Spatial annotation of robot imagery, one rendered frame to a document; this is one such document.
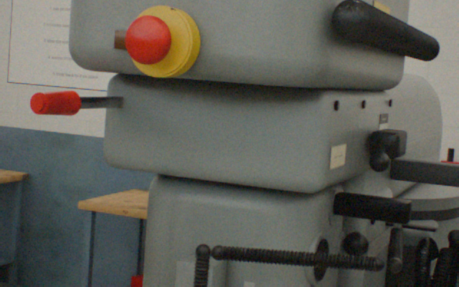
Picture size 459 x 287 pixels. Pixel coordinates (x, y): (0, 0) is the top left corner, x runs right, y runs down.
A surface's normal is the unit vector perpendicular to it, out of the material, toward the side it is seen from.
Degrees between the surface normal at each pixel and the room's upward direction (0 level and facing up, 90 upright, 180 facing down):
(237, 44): 90
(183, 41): 90
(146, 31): 86
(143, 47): 95
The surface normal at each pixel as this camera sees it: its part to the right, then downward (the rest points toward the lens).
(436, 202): 0.57, 0.11
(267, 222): -0.08, 0.07
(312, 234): 0.78, 0.11
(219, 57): -0.37, 0.20
